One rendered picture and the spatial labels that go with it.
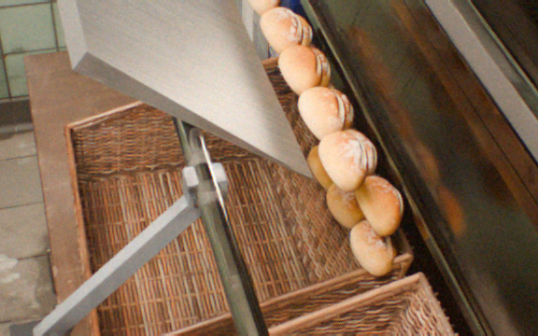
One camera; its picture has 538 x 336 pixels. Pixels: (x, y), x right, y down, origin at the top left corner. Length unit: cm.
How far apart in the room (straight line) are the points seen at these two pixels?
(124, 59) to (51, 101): 103
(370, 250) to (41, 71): 106
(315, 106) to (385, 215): 18
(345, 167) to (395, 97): 25
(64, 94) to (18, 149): 80
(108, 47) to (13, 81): 181
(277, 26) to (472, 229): 46
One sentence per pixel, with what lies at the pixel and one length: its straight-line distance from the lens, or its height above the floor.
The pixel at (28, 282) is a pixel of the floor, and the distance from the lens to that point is 261.
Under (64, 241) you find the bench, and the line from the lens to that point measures 188.
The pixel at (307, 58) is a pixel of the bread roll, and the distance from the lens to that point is 148.
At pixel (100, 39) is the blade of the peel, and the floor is 125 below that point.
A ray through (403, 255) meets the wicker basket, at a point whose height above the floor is 85.
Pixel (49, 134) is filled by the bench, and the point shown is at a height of 58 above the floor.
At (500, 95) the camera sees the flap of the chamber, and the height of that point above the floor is 140.
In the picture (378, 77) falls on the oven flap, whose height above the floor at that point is 98.
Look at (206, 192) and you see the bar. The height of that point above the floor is 117.
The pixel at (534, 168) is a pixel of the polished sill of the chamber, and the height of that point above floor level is 118.
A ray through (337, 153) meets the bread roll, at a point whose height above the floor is 105.
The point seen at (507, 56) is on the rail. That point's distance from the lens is 86.
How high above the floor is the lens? 192
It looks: 42 degrees down
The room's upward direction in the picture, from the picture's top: 2 degrees clockwise
